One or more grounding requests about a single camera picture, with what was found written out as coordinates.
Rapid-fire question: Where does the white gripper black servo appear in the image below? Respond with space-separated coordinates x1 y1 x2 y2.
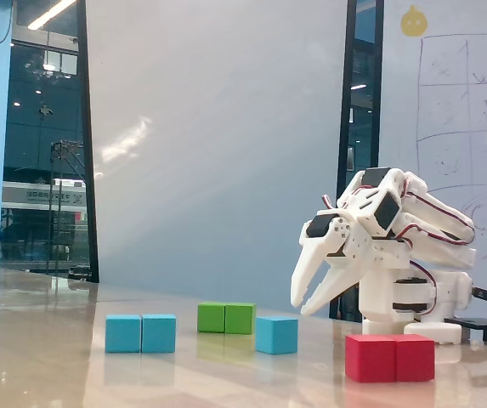
290 211 372 316

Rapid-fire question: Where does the small blue cube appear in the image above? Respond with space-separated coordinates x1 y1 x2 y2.
254 315 299 355

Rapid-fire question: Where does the long red block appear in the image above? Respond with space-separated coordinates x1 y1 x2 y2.
344 333 436 384

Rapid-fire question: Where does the long green block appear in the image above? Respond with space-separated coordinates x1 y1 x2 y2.
196 302 257 336

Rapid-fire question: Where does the long blue block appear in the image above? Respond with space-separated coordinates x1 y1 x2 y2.
105 314 178 354

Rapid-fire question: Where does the yellow round sticker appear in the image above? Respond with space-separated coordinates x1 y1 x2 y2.
399 4 429 37

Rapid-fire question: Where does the dark metal scaffold rack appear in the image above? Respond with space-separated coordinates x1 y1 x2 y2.
48 139 88 277

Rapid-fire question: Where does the wide black window frame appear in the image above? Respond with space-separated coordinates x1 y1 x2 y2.
329 0 385 322

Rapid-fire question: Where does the narrow black window frame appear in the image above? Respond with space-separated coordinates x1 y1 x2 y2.
75 0 101 284

